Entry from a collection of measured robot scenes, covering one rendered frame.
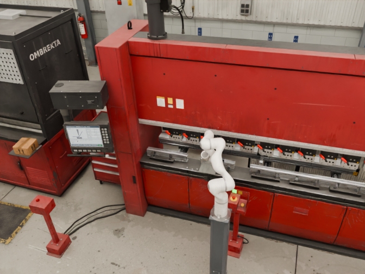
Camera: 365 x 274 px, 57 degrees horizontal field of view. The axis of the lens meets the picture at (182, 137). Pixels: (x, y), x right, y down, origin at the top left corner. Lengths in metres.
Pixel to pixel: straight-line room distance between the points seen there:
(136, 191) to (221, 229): 1.42
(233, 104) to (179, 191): 1.36
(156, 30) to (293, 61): 1.29
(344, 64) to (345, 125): 0.60
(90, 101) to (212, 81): 1.17
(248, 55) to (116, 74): 1.26
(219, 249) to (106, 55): 2.16
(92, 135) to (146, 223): 1.52
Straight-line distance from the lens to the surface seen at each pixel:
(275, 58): 3.10
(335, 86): 3.22
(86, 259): 4.35
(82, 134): 3.58
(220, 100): 3.38
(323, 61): 3.10
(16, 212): 5.18
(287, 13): 7.33
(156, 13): 3.31
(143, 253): 4.25
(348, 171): 4.09
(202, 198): 4.11
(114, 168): 4.74
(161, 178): 4.10
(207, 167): 3.71
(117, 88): 3.47
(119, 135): 3.80
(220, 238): 3.38
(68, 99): 3.43
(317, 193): 3.79
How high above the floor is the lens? 3.41
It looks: 35 degrees down
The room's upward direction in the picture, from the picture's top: 2 degrees counter-clockwise
